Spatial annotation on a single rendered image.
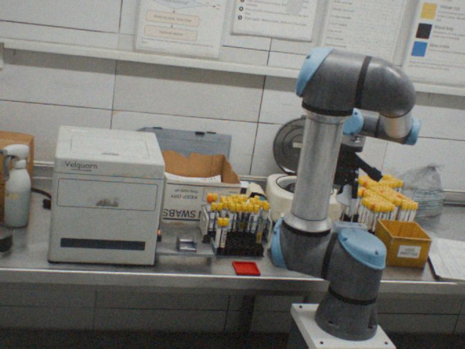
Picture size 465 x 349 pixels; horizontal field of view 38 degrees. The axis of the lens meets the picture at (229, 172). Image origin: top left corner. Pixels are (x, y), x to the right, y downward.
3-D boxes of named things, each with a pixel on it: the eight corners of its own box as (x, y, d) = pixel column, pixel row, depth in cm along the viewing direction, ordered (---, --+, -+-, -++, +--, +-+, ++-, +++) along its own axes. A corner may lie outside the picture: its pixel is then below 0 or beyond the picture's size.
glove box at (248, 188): (236, 226, 216) (241, 199, 212) (223, 198, 238) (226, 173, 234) (273, 228, 218) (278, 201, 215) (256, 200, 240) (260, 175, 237)
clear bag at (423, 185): (400, 219, 243) (412, 172, 237) (371, 201, 257) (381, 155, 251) (452, 215, 255) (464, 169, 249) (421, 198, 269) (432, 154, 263)
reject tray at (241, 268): (236, 275, 184) (236, 272, 184) (232, 263, 190) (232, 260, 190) (260, 275, 186) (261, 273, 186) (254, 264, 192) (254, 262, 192)
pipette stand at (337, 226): (331, 257, 204) (338, 228, 200) (326, 247, 210) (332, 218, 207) (362, 260, 205) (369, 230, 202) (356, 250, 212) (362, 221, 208)
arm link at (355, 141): (362, 128, 198) (371, 136, 191) (359, 142, 200) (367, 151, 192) (338, 125, 197) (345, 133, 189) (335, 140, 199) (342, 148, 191)
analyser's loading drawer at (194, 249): (141, 257, 181) (143, 240, 180) (139, 246, 187) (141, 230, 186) (215, 260, 186) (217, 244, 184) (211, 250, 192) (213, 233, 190)
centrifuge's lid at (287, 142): (279, 111, 232) (275, 109, 240) (268, 181, 237) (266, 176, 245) (339, 120, 234) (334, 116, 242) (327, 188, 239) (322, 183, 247)
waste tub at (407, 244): (385, 266, 203) (391, 237, 200) (370, 246, 215) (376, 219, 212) (425, 269, 205) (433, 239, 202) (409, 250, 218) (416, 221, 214)
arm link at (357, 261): (374, 305, 152) (387, 251, 148) (317, 289, 156) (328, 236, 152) (382, 284, 163) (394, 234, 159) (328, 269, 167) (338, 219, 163)
